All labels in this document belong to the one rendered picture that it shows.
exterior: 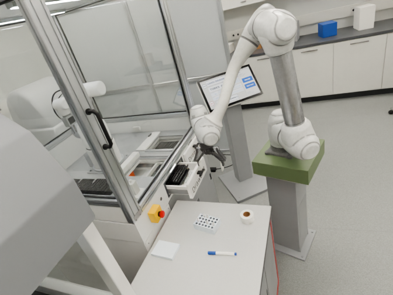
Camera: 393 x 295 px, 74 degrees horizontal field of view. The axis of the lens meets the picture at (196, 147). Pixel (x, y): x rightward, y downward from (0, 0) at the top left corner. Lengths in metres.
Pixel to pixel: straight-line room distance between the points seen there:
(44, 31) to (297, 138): 1.17
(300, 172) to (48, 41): 1.34
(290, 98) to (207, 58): 1.82
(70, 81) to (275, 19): 0.82
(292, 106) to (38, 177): 1.10
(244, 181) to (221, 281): 1.73
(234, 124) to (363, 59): 2.44
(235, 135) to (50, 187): 2.06
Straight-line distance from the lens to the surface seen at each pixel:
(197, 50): 3.04
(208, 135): 1.21
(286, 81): 1.31
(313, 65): 4.32
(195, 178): 1.58
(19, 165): 0.69
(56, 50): 1.08
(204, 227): 1.42
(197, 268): 1.32
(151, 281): 1.36
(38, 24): 1.07
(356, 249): 2.34
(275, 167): 1.63
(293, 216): 1.98
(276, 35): 1.18
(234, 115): 2.47
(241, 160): 2.71
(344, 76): 4.43
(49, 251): 0.72
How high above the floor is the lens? 1.81
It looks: 29 degrees down
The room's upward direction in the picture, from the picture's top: 15 degrees counter-clockwise
